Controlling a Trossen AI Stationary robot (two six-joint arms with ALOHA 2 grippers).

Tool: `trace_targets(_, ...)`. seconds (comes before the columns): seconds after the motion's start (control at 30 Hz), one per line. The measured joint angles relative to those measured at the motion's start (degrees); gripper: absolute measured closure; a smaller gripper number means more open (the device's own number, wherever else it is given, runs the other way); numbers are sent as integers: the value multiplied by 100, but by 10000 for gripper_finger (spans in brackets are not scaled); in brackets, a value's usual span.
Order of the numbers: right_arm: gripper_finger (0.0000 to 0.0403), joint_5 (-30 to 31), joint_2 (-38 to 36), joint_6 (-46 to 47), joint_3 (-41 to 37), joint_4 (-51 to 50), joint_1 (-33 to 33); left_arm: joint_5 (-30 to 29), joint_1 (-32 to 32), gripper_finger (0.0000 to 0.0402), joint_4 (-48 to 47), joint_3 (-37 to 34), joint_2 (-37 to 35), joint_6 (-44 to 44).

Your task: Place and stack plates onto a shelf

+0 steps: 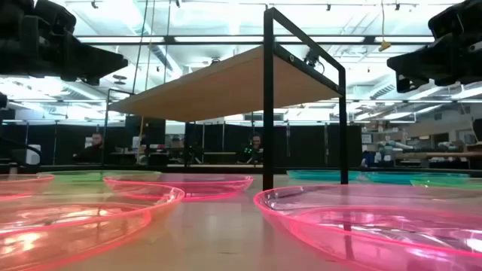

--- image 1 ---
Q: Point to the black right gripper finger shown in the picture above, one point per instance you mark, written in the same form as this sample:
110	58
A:
406	83
418	60

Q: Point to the clear green plate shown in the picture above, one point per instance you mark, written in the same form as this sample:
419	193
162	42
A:
452	183
94	175

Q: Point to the large clear pink plate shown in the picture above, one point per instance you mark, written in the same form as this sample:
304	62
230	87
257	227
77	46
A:
376	233

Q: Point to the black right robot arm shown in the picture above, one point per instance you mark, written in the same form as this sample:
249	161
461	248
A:
474	5

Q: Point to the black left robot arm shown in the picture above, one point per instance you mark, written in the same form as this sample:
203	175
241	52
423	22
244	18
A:
13	7

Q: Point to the pale robot arm on workbench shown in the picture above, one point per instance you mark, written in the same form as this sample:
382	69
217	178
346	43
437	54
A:
395	145

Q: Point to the person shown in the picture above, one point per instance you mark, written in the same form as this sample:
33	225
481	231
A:
253	148
94	150
176	143

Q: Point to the yellow pole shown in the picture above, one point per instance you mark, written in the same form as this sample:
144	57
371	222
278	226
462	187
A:
141	135

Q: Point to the black monitor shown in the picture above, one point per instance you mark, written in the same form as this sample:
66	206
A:
478	130

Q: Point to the wooden workbench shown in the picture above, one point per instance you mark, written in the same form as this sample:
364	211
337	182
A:
433	154

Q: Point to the white bin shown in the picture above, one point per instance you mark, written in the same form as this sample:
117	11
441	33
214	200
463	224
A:
34	154

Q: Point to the black curtain partition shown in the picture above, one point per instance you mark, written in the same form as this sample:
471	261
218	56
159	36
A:
309	145

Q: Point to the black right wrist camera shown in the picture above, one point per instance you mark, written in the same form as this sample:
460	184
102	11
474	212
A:
446	19

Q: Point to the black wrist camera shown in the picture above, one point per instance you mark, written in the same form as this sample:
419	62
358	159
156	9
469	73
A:
446	19
56	15

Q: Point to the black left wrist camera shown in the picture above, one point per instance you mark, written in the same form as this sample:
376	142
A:
56	15

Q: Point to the black overhead frame bar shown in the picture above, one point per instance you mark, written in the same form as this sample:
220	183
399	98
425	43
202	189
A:
218	43

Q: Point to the wooden shelf with black frame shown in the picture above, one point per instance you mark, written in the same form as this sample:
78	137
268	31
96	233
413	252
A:
226	90

